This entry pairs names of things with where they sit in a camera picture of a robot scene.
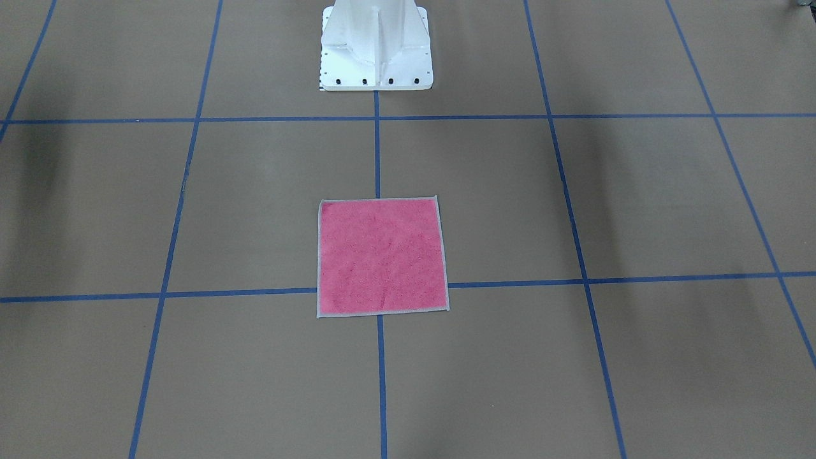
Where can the pink and grey towel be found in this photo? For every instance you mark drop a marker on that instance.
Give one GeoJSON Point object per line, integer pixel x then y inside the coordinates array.
{"type": "Point", "coordinates": [379, 257]}

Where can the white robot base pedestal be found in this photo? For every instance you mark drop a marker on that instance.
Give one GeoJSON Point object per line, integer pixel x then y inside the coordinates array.
{"type": "Point", "coordinates": [375, 46]}

